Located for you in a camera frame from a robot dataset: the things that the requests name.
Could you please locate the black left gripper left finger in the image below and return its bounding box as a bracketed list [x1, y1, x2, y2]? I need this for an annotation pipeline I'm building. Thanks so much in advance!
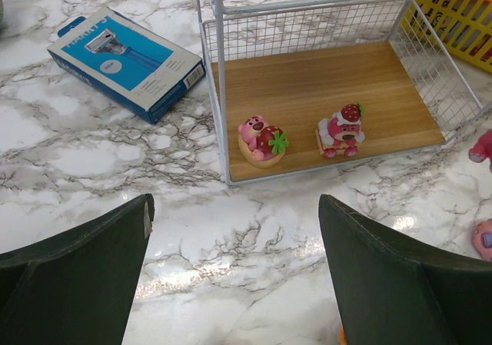
[1, 194, 154, 344]

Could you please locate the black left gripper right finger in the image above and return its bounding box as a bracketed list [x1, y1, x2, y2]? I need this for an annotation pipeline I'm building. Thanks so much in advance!
[318, 194, 491, 344]

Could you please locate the pink bear cake car toy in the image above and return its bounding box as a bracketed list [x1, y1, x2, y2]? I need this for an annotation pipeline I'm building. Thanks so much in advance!
[315, 103, 365, 158]

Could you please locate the pink bear strawberry tart toy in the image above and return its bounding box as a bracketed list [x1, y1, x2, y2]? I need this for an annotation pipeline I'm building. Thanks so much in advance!
[238, 115, 290, 168]

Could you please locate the purple bunny pink donut toy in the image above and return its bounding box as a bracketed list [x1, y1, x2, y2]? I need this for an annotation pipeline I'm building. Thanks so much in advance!
[472, 219, 492, 261]

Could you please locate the pink bear lying toy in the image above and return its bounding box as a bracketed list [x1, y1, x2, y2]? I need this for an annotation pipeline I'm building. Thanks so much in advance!
[468, 129, 492, 163]

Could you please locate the blue razor box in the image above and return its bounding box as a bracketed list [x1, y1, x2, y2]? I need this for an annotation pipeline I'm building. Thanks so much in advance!
[47, 7, 206, 124]

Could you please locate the yellow plastic basket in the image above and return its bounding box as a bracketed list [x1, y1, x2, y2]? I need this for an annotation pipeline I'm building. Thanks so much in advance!
[401, 0, 491, 74]

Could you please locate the white wire wooden shelf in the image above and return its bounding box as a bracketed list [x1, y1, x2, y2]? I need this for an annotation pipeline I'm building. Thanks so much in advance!
[200, 0, 491, 184]

